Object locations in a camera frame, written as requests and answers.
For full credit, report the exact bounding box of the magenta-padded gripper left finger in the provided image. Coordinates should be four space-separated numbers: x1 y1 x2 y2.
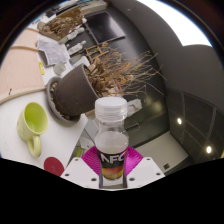
60 145 103 189

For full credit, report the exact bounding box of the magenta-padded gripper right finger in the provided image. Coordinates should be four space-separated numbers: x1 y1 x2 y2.
123 145 166 189

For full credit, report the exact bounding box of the clear white-capped drink bottle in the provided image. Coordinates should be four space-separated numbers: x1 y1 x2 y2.
94 96 130 181

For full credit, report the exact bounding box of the flat round red coaster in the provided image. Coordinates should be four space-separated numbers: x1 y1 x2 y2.
43 156 65 177

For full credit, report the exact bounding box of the yellow-green mug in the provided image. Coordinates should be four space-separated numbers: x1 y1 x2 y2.
16 101 50 158

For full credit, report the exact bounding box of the grey plant saucer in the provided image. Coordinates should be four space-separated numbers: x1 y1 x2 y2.
44 75 90 128

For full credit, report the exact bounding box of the dark pot with dried plant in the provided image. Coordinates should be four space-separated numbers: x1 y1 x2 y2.
53 41 166 118

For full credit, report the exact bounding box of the small white cup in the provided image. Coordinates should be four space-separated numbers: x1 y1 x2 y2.
53 61 68 77

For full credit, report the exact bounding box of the small flat yellow item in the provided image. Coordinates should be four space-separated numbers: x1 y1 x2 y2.
38 60 46 76

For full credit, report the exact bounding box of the wooden easel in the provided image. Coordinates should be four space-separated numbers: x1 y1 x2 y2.
81 43 109 63

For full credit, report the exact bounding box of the small white standing figure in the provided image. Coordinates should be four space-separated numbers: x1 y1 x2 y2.
68 40 87 56

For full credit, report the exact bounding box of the newspaper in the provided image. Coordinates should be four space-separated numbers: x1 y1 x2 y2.
35 35 71 67

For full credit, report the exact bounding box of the small white bust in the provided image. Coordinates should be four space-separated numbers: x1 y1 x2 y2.
66 26 86 41

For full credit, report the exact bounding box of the long ceiling strip light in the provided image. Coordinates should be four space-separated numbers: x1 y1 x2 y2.
136 0 213 48

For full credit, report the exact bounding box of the black wall screen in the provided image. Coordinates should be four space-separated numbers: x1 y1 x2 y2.
85 10 127 44

